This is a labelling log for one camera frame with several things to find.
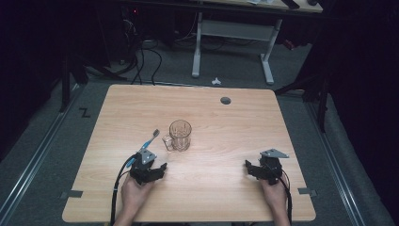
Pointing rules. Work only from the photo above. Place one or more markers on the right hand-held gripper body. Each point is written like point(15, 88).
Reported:
point(271, 168)

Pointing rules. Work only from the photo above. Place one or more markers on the red object under desk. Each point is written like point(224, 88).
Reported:
point(289, 44)

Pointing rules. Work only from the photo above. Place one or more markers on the person's right hand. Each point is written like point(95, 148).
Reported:
point(276, 196)

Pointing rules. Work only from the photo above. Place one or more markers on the white paper scrap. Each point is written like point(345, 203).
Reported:
point(216, 81)

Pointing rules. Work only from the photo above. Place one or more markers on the black computer tower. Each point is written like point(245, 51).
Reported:
point(130, 31)

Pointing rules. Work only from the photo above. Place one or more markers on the metal floor rail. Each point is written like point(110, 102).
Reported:
point(337, 169)
point(34, 160)

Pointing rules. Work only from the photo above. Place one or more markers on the grey tape strip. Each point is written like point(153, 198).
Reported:
point(306, 191)
point(73, 194)

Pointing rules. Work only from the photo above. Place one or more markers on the grey table grommet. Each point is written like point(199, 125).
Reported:
point(225, 100)

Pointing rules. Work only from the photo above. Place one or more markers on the desk with white legs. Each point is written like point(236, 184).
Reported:
point(233, 29)

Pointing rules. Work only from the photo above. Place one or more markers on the blue toothbrush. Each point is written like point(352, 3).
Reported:
point(147, 143)

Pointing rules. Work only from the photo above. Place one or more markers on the person's left hand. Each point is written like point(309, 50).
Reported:
point(133, 196)

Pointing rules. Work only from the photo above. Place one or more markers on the clear glass mug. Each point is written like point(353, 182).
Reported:
point(180, 136)

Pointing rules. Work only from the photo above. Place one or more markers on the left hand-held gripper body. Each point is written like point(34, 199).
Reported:
point(142, 169)

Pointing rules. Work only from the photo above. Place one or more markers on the black metal stand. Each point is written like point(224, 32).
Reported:
point(65, 84)
point(322, 103)

